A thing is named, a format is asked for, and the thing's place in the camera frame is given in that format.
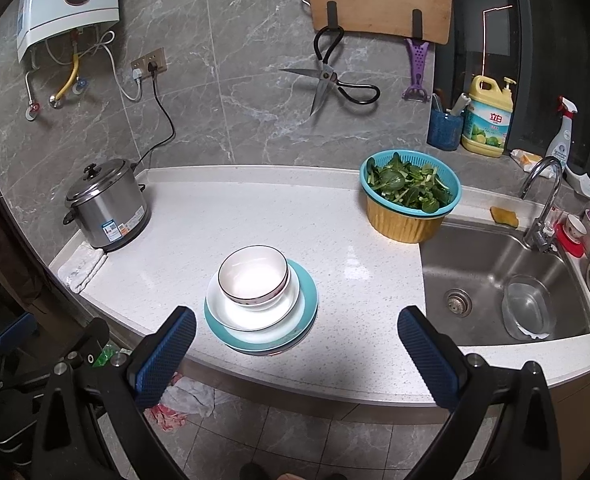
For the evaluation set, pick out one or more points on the dark shoe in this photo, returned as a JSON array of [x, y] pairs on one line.
[[252, 471]]

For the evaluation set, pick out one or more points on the purple peeler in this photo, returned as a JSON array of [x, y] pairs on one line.
[[417, 67]]

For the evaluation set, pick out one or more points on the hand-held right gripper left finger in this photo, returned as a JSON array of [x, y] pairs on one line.
[[167, 355]]

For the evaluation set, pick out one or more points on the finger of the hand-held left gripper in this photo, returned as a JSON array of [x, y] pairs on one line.
[[85, 340], [17, 330]]

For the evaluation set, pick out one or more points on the white spray bottle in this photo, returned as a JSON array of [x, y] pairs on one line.
[[562, 140]]

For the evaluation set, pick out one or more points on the yellow detergent bottle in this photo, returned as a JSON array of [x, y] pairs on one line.
[[487, 120]]

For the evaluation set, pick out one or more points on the blue utensil holder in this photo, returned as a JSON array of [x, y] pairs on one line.
[[444, 130]]

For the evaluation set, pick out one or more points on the clear plastic container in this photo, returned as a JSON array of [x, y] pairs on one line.
[[527, 305]]

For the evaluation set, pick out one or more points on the grey rim plate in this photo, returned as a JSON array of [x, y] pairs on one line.
[[275, 353]]

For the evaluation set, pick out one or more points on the white wall water heater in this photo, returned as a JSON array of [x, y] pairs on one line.
[[65, 5]]

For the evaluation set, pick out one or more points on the small white cup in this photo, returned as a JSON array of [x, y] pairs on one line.
[[575, 227]]

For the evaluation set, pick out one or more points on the folded white towel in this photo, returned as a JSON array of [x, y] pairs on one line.
[[82, 267]]

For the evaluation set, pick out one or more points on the green leafy vegetables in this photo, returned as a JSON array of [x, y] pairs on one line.
[[410, 182]]

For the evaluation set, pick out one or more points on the sink drain strainer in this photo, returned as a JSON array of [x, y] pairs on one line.
[[457, 302]]

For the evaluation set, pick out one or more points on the crumpled cloth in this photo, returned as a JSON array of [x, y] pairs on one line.
[[185, 400]]

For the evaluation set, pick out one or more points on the metal pipe valve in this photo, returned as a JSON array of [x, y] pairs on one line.
[[55, 102]]

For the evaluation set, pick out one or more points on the chrome faucet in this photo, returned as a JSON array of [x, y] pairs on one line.
[[542, 200]]

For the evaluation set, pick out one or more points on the wall socket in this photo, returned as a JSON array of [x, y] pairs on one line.
[[149, 64]]

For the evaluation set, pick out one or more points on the red round mat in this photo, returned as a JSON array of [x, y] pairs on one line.
[[570, 249]]

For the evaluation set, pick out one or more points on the patterned dark rim bowl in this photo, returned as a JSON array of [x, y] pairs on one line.
[[250, 280]]

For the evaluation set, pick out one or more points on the wrapped soap pack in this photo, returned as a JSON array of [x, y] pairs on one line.
[[525, 159]]

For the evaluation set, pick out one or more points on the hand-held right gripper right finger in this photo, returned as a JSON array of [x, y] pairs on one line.
[[427, 355]]

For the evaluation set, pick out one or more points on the stainless steel sink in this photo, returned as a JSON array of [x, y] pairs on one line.
[[485, 280]]

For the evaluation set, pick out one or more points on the teal colander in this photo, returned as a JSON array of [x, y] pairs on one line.
[[367, 182]]

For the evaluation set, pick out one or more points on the stainless steel rice cooker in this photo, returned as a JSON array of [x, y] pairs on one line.
[[107, 210]]

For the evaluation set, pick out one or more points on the white plastic holder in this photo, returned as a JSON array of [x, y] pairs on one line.
[[582, 182]]

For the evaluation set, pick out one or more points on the large white bowl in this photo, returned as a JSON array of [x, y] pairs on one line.
[[220, 312]]

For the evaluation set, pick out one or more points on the yellow ribbed basin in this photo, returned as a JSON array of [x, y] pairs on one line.
[[400, 225]]

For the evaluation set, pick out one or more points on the yellow sponge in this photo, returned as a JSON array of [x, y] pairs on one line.
[[505, 216]]

